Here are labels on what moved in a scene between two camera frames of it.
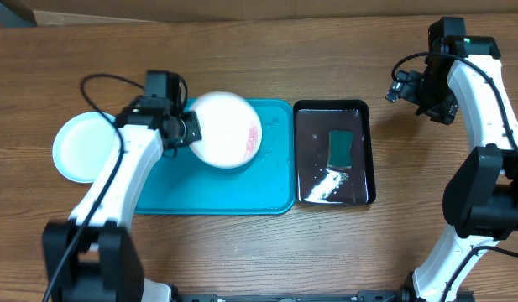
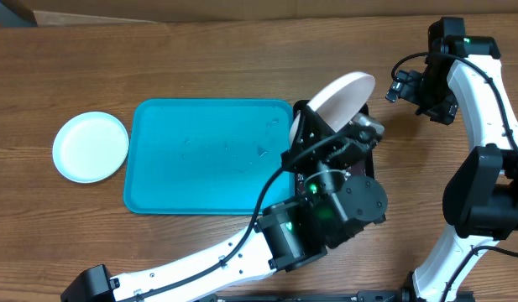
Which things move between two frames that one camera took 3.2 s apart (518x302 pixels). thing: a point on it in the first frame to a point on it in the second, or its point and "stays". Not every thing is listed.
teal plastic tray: (186, 184) stays
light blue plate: (83, 145) stays
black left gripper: (195, 133) to (319, 135)
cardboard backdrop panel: (49, 13) stays
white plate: (231, 129) to (339, 102)
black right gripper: (444, 114) stays
